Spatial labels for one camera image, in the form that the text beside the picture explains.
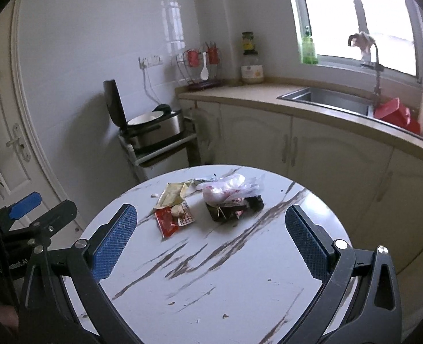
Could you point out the wall socket strip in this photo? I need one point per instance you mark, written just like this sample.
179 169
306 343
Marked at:
149 61

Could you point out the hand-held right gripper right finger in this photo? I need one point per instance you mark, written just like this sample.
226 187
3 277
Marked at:
306 243

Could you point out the window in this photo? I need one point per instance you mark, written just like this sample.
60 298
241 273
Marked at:
387 7

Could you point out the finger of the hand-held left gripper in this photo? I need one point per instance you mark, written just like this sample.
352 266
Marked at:
25 206
50 220

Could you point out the beige yellow wrapper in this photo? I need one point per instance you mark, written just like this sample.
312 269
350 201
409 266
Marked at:
170 195

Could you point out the pink rag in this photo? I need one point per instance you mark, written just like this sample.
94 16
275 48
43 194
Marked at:
362 41

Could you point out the white door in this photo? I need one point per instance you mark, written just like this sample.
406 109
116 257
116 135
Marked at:
28 79

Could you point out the white appliance stand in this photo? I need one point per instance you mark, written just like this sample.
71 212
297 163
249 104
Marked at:
161 154

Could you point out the pale garlic clove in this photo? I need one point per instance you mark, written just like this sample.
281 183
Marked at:
177 210

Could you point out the clear plastic bag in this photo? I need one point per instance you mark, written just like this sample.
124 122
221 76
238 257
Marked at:
218 190

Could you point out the clear storage jar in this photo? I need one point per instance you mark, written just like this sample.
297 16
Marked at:
251 71

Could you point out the yellow label jar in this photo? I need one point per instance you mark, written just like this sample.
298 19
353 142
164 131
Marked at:
248 43

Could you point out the steel sink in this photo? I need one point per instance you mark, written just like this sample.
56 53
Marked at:
326 96

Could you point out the red white checkered wrapper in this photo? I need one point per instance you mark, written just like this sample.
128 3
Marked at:
187 218

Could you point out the red plastic basin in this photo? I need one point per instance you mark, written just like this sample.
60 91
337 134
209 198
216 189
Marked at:
394 113

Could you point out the steel rice cooker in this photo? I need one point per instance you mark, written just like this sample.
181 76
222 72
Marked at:
154 127

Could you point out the black snack wrapper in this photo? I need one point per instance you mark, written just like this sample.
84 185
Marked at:
218 213

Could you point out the metal faucet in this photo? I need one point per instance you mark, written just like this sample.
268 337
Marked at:
376 79

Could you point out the green bottle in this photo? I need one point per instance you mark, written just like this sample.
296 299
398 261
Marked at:
309 50

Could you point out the white rice spoon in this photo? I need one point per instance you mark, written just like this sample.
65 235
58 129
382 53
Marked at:
204 73

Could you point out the person's left hand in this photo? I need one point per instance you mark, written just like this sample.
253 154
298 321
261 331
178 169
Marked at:
5 319

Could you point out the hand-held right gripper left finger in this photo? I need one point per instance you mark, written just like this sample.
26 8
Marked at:
114 243

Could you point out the cream kitchen cabinet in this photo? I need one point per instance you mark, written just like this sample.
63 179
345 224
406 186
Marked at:
322 157

